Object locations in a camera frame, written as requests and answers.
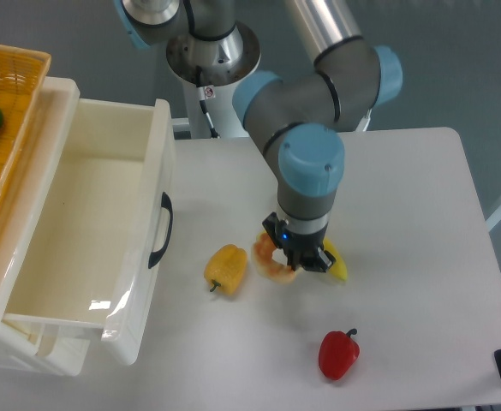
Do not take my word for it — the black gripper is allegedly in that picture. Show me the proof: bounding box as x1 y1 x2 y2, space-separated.
262 212 336 272

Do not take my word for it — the orange glazed donut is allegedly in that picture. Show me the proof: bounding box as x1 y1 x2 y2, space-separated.
251 231 296 284

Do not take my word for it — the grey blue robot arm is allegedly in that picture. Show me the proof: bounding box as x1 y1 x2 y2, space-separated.
115 1 403 272

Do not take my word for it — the yellow banana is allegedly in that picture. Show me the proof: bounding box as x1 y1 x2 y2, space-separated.
256 230 349 283

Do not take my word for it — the yellow bell pepper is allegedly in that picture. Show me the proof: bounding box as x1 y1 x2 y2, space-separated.
204 244 248 295

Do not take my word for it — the red bell pepper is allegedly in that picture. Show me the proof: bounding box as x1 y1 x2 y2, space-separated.
318 328 361 381

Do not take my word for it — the white plastic drawer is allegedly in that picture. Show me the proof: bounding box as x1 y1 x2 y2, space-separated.
5 99 175 365

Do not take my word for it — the white drawer cabinet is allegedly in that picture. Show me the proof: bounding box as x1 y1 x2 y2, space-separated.
0 77 88 376

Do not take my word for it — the orange woven basket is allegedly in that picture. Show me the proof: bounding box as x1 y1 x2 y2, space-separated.
0 45 51 209

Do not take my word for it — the black drawer handle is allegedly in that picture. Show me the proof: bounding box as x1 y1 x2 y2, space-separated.
147 192 174 269

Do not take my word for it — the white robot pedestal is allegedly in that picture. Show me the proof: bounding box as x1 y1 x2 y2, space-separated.
165 21 261 140

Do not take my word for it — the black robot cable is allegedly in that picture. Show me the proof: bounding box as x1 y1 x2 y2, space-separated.
194 64 221 139

